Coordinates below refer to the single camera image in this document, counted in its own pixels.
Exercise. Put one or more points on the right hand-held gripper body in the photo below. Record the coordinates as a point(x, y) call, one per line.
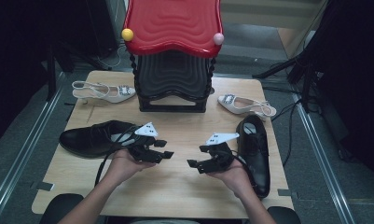
point(220, 155)

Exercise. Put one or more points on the person's right hand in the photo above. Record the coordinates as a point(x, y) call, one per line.
point(237, 180)

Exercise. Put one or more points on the white heeled shoe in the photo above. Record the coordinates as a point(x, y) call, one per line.
point(237, 107)
point(113, 95)

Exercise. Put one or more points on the pink ball knob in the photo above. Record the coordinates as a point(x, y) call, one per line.
point(218, 39)

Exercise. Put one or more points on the yellow ball knob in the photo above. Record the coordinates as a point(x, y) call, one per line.
point(127, 34)

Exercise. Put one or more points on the black chair armrest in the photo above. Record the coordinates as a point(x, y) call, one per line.
point(284, 216)
point(62, 207)

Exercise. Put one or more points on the person's left hand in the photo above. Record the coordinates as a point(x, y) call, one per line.
point(125, 168)

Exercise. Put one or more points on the red and black shoe rack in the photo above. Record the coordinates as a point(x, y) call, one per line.
point(172, 25)

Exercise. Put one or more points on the black leather shoe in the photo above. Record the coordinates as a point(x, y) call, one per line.
point(260, 161)
point(88, 140)

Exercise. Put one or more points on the black tripod stand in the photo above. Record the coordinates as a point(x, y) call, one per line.
point(306, 77)

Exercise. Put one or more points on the silver floor rail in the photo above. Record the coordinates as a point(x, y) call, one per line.
point(26, 146)
point(321, 155)

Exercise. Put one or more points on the dark curtain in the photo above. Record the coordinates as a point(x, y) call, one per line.
point(355, 77)
point(20, 62)

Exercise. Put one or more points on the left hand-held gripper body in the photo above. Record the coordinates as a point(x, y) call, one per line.
point(144, 150)

